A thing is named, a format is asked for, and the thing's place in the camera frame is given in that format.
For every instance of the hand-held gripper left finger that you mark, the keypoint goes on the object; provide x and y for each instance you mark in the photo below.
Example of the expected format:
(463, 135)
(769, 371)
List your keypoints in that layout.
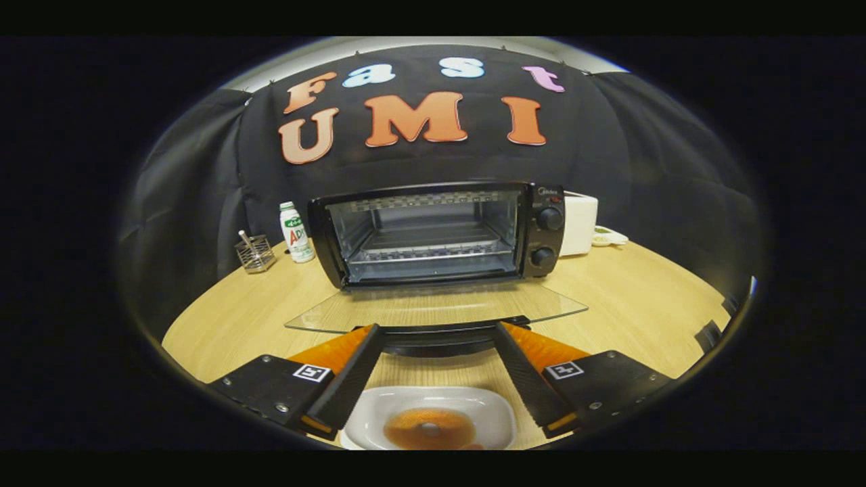
(352, 379)

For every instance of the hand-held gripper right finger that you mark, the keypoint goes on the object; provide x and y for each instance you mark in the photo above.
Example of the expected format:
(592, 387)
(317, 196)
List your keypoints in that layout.
(524, 379)

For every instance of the sugared donut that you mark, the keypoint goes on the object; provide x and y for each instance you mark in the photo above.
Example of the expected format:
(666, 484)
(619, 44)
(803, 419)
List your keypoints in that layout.
(406, 433)

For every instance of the black toaster oven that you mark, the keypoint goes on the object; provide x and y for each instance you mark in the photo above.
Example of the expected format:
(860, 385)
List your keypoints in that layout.
(541, 237)

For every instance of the white bread toaster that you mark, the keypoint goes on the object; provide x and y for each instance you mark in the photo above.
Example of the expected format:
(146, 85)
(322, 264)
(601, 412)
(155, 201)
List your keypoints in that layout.
(578, 223)

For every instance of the white rectangular plate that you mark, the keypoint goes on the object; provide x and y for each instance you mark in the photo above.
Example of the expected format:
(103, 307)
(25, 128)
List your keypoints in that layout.
(497, 412)

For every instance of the white bottle with green label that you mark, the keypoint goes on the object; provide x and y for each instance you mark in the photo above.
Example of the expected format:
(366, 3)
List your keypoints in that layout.
(296, 237)

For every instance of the small white dish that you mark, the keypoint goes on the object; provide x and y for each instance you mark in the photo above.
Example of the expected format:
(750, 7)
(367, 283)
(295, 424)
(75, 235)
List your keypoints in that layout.
(609, 237)

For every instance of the small white stick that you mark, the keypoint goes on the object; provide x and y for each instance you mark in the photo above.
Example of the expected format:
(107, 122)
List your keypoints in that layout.
(245, 239)

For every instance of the black chair backrest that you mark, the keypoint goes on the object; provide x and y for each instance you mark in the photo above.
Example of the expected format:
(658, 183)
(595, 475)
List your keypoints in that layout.
(708, 335)
(729, 306)

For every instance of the black backdrop cloth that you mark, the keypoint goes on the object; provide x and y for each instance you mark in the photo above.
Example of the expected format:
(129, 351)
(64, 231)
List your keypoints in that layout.
(643, 149)

